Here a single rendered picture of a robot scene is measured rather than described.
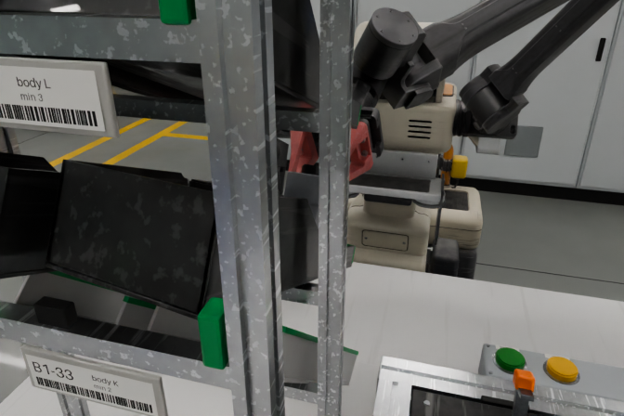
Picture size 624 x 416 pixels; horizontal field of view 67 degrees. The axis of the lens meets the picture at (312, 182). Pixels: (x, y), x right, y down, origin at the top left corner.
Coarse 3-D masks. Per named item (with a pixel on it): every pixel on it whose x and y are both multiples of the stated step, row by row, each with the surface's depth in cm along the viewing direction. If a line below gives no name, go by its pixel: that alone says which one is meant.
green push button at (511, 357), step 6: (504, 348) 71; (510, 348) 71; (498, 354) 70; (504, 354) 70; (510, 354) 70; (516, 354) 70; (498, 360) 69; (504, 360) 68; (510, 360) 68; (516, 360) 68; (522, 360) 68; (504, 366) 68; (510, 366) 68; (516, 366) 68; (522, 366) 68
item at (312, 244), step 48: (96, 192) 30; (144, 192) 29; (192, 192) 28; (96, 240) 30; (144, 240) 29; (192, 240) 27; (288, 240) 36; (144, 288) 29; (192, 288) 27; (288, 288) 38
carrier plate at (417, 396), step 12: (420, 396) 63; (432, 396) 63; (444, 396) 63; (420, 408) 61; (432, 408) 61; (444, 408) 61; (456, 408) 61; (468, 408) 61; (480, 408) 61; (492, 408) 61; (504, 408) 61
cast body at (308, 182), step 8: (304, 168) 50; (312, 168) 50; (288, 176) 50; (296, 176) 49; (304, 176) 49; (312, 176) 49; (288, 184) 50; (296, 184) 49; (304, 184) 49; (312, 184) 49; (288, 192) 50; (296, 192) 49; (304, 192) 49; (312, 192) 49; (312, 200) 48; (312, 208) 48
